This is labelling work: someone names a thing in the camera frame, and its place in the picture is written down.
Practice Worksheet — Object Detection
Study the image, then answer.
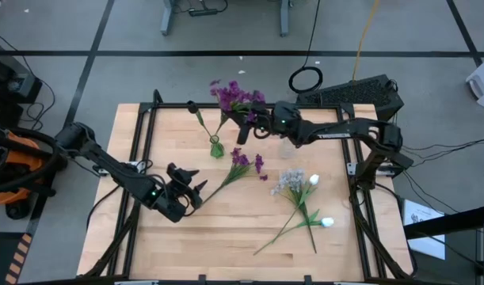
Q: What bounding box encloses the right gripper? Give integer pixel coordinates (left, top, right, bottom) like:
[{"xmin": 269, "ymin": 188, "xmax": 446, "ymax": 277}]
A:
[{"xmin": 227, "ymin": 103, "xmax": 275, "ymax": 146}]

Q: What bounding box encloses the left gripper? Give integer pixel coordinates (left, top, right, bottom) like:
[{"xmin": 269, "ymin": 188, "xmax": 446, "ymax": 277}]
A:
[{"xmin": 166, "ymin": 161, "xmax": 208, "ymax": 215}]

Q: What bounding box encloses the purple artificial flower bunch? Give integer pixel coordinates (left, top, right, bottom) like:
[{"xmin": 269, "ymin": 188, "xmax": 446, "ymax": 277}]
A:
[
  {"xmin": 203, "ymin": 147, "xmax": 269, "ymax": 206},
  {"xmin": 208, "ymin": 78, "xmax": 267, "ymax": 140}
]

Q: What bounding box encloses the white small-blossom flower bunch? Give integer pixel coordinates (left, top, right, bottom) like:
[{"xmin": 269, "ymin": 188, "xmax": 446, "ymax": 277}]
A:
[{"xmin": 269, "ymin": 168, "xmax": 318, "ymax": 254}]

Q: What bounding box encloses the white artificial tulip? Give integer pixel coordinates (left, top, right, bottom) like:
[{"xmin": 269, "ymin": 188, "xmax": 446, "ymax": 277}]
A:
[
  {"xmin": 271, "ymin": 173, "xmax": 321, "ymax": 243},
  {"xmin": 253, "ymin": 209, "xmax": 336, "ymax": 257}
]

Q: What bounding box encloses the green glass vase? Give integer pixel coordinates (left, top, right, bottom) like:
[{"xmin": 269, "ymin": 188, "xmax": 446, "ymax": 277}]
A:
[{"xmin": 209, "ymin": 134, "xmax": 226, "ymax": 160}]

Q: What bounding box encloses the grey desk leg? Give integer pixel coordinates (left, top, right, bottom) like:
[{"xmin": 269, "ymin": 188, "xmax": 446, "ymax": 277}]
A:
[
  {"xmin": 160, "ymin": 0, "xmax": 180, "ymax": 36},
  {"xmin": 278, "ymin": 0, "xmax": 293, "ymax": 39}
]

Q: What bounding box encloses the black power strip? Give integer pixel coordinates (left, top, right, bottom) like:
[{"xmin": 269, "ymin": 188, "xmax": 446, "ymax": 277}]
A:
[{"xmin": 188, "ymin": 7, "xmax": 219, "ymax": 17}]

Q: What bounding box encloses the black computer tower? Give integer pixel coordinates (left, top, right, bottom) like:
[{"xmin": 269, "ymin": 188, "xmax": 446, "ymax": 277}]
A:
[{"xmin": 295, "ymin": 74, "xmax": 405, "ymax": 128}]

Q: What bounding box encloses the black mat with orange stripes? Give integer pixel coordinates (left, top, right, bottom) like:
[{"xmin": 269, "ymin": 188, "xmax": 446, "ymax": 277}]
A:
[{"xmin": 0, "ymin": 231, "xmax": 32, "ymax": 285}]

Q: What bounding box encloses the black equipment box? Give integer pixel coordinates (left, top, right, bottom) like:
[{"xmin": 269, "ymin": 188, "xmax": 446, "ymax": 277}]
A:
[{"xmin": 0, "ymin": 37, "xmax": 43, "ymax": 127}]

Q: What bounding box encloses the white paper sheet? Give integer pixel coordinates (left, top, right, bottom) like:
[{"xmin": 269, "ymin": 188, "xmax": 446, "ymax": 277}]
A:
[{"xmin": 402, "ymin": 199, "xmax": 447, "ymax": 261}]

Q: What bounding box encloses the black metal beam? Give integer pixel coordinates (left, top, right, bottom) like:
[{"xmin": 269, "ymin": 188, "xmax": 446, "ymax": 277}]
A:
[{"xmin": 403, "ymin": 203, "xmax": 484, "ymax": 241}]

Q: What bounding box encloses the black metal table frame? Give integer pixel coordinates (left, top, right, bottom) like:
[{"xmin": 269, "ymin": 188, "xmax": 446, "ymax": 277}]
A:
[{"xmin": 77, "ymin": 89, "xmax": 419, "ymax": 285}]

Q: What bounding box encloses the black hanging cable with coil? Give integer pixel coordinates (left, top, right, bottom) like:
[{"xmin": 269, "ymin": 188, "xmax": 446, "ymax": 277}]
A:
[{"xmin": 288, "ymin": 0, "xmax": 325, "ymax": 95}]

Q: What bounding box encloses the yellow hanging cable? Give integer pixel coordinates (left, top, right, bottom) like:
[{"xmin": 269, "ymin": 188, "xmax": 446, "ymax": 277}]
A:
[{"xmin": 351, "ymin": 0, "xmax": 381, "ymax": 82}]

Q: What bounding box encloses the orange vacuum with black hose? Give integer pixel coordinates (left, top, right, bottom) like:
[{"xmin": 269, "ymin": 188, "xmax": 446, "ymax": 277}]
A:
[{"xmin": 0, "ymin": 122, "xmax": 68, "ymax": 221}]

